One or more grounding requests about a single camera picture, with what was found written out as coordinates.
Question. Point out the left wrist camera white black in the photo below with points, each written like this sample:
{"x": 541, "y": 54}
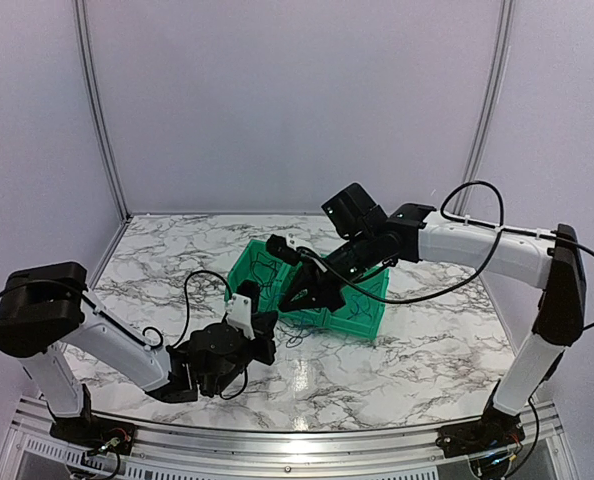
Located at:
{"x": 241, "y": 306}

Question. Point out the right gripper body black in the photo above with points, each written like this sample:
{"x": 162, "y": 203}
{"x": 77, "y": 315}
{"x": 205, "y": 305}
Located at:
{"x": 335, "y": 291}

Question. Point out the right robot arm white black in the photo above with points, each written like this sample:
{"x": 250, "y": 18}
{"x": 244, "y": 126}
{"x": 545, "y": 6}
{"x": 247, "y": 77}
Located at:
{"x": 546, "y": 260}

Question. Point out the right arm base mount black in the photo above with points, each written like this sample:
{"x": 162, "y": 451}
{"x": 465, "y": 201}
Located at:
{"x": 476, "y": 436}

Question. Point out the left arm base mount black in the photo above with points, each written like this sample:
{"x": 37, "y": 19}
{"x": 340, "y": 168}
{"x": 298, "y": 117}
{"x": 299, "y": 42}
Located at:
{"x": 118, "y": 435}

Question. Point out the green three-compartment plastic bin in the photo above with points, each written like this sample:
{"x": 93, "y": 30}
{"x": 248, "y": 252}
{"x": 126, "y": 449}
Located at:
{"x": 360, "y": 316}

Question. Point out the right aluminium corner post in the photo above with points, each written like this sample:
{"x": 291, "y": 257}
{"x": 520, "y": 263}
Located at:
{"x": 492, "y": 90}

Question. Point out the aluminium front frame rail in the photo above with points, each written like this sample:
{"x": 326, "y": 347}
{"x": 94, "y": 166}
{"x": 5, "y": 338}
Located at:
{"x": 169, "y": 451}

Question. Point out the left aluminium corner post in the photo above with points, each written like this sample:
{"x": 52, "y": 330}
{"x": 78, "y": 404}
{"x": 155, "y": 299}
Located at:
{"x": 85, "y": 46}

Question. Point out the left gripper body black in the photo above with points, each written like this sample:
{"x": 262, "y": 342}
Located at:
{"x": 266, "y": 341}

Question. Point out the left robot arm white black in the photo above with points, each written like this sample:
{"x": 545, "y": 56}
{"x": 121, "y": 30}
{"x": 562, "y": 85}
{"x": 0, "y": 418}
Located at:
{"x": 45, "y": 307}

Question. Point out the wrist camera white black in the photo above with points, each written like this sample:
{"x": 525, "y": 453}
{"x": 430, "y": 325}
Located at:
{"x": 290, "y": 249}
{"x": 241, "y": 306}

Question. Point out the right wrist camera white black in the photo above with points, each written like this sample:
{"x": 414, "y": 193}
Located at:
{"x": 290, "y": 249}

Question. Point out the aluminium corner post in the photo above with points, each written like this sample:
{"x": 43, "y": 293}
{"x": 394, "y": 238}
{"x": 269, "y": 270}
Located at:
{"x": 492, "y": 90}
{"x": 85, "y": 46}

